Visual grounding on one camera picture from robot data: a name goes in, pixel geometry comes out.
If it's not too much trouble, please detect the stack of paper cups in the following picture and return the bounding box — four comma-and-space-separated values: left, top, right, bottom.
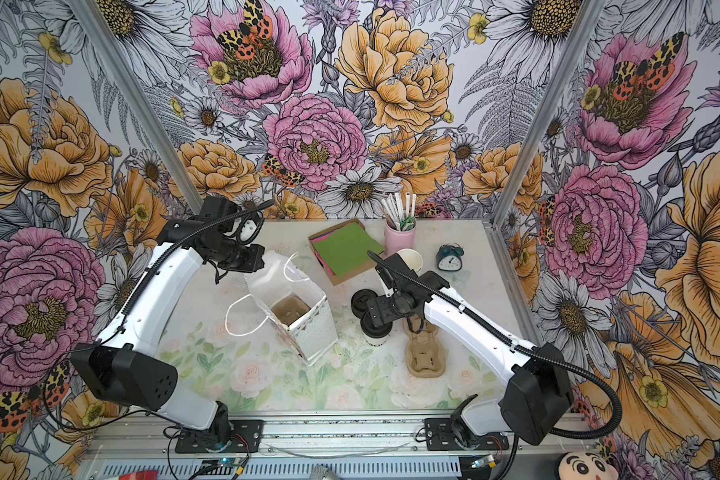
396, 248, 424, 274

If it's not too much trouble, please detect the pink cup holder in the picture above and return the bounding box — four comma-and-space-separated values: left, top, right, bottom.
384, 222, 416, 256

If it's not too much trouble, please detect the white floral gift bag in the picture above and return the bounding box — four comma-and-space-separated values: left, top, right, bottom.
224, 252, 338, 366

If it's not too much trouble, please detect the aluminium front rail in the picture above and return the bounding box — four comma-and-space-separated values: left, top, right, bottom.
83, 411, 601, 480

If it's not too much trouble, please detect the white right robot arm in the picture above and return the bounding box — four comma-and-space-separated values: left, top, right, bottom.
364, 252, 573, 448

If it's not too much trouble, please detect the cartoon plush toy head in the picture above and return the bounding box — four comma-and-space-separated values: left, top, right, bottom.
555, 452, 619, 480

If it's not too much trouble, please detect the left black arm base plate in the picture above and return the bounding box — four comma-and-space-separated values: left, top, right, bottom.
175, 419, 264, 454

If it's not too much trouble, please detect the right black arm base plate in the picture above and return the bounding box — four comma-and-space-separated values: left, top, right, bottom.
424, 417, 510, 452

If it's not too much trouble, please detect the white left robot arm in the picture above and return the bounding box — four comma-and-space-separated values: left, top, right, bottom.
69, 197, 273, 451

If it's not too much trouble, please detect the brown cardboard cup carrier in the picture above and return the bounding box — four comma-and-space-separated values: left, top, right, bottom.
404, 316, 446, 379

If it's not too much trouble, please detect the single paper cup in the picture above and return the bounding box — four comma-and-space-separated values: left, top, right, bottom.
364, 335, 389, 347

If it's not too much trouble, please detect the teal alarm clock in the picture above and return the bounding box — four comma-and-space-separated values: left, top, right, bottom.
436, 244, 464, 272

